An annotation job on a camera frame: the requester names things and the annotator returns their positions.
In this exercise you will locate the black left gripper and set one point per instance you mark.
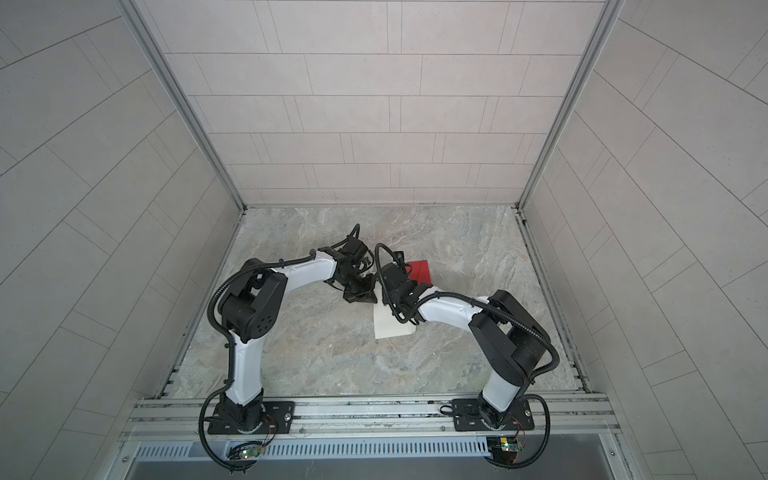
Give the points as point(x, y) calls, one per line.
point(366, 293)

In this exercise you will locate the red paper envelope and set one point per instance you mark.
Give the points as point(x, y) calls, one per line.
point(419, 272)

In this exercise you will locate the cream paper envelope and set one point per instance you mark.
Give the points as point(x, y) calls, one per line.
point(386, 325)

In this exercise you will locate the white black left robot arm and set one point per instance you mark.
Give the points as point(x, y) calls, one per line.
point(246, 307)

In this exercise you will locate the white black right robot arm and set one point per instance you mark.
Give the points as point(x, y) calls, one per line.
point(517, 348)

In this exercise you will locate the right green circuit board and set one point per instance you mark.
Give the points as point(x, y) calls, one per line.
point(504, 450)

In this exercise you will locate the green circuit board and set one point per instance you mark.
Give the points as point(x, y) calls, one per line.
point(504, 450)
point(248, 451)

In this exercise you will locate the left green circuit board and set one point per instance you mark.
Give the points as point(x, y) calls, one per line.
point(248, 451)

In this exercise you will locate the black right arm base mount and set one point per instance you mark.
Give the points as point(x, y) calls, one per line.
point(476, 414)

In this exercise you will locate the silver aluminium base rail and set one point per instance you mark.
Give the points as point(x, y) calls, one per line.
point(576, 436)

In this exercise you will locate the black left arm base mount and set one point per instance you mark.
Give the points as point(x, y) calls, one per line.
point(270, 417)

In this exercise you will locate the silver aluminium corner post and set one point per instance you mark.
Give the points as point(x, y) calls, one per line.
point(139, 29)

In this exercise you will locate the silver right corner post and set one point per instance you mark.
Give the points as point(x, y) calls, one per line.
point(608, 17)

